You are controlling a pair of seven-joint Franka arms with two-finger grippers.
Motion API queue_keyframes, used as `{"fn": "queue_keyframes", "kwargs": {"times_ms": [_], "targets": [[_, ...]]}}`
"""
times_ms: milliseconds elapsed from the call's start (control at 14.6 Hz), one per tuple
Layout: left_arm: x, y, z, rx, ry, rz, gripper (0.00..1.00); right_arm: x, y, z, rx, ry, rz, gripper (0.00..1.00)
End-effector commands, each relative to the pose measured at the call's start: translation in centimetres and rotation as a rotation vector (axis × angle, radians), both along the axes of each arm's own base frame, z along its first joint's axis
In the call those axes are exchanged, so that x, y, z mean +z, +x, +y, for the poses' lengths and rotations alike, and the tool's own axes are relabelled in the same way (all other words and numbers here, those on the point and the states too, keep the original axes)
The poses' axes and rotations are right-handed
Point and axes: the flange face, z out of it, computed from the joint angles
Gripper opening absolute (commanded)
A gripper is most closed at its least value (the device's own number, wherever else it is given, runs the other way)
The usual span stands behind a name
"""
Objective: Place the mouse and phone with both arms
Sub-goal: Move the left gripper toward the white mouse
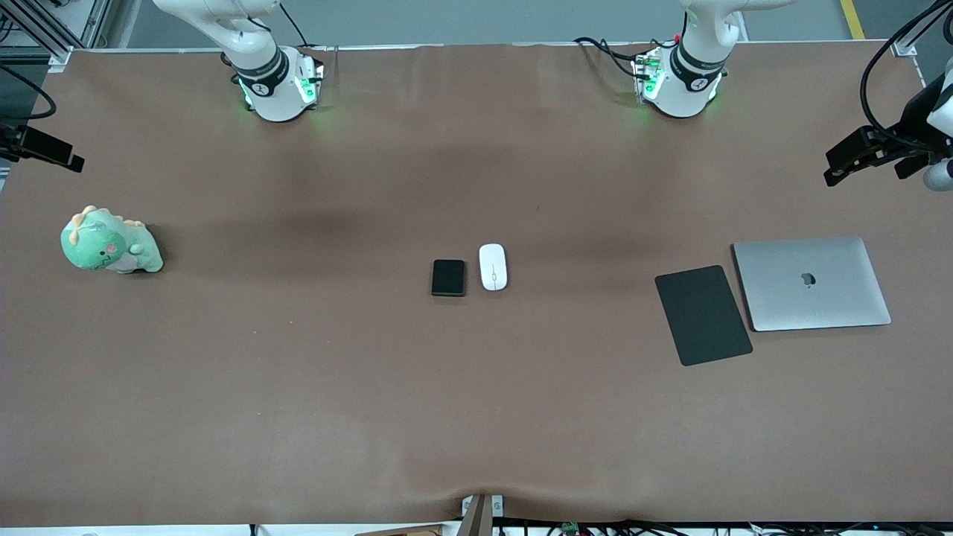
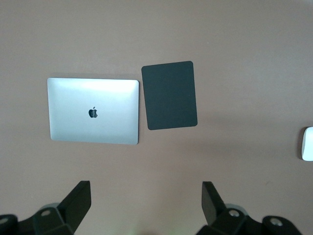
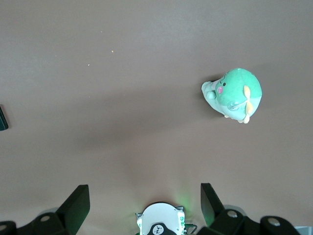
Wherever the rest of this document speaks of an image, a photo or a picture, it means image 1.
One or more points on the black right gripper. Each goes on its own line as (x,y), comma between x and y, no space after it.
(30,141)

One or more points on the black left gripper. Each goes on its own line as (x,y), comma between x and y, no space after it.
(913,117)

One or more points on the white computer mouse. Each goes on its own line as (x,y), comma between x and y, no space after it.
(493,279)

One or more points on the black phone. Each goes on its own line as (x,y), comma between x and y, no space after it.
(448,278)

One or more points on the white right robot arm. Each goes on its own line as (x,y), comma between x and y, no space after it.
(268,82)

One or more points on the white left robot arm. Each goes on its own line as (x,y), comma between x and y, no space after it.
(689,74)

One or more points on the black mouse pad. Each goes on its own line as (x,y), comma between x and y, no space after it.
(703,316)

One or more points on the green dinosaur plush toy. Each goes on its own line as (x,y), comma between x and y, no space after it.
(104,246)

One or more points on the silver laptop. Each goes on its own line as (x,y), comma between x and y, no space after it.
(811,298)

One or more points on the aluminium frame profile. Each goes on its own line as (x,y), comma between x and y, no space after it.
(45,33)

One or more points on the metal table corner bracket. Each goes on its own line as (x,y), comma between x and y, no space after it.
(906,49)

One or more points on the front camera mount bracket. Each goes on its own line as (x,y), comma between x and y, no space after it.
(480,517)

